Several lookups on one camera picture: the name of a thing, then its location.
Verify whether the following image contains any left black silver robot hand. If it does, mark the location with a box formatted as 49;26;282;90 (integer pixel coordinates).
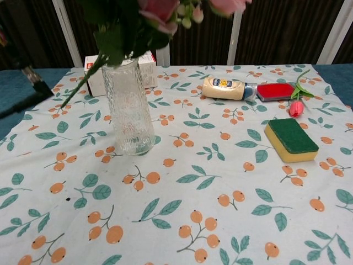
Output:
0;66;55;120

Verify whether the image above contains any pink rose bouquet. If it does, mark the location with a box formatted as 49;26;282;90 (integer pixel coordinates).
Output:
61;0;253;108

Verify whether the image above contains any clear textured glass vase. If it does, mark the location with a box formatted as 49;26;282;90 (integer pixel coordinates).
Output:
101;58;156;156

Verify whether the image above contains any white cardboard product box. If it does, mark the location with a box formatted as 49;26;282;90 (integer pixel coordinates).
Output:
84;50;158;98

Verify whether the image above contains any floral print tablecloth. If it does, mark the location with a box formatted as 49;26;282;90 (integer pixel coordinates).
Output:
0;63;353;265

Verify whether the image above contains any mayonnaise squeeze bottle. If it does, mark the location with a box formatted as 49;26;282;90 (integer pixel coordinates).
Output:
202;76;258;101

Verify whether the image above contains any red ink pad case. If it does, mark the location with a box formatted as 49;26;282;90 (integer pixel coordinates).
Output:
256;82;297;102

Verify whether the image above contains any green yellow scrub sponge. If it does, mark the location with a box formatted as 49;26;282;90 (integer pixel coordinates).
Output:
264;118;320;164

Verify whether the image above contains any pink artificial tulip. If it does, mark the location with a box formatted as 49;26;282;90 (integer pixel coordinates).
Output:
288;69;315;119

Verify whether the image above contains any white partition frame post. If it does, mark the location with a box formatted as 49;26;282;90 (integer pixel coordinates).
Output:
51;0;85;68
226;7;244;66
316;0;349;66
155;47;171;67

